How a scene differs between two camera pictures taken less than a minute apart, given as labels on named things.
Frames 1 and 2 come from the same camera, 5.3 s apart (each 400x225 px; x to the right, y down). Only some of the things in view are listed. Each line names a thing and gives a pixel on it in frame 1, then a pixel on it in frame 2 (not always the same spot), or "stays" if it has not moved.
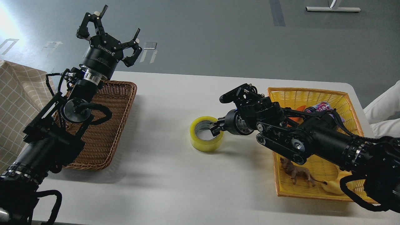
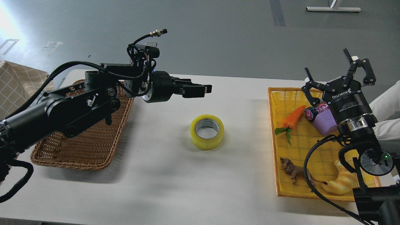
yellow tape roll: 202,138 stays
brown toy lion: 297,172 stays
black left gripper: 102,56 -> 162,88
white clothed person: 384,115 stays
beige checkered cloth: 24,92 stays
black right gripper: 232,122 -> 346,102
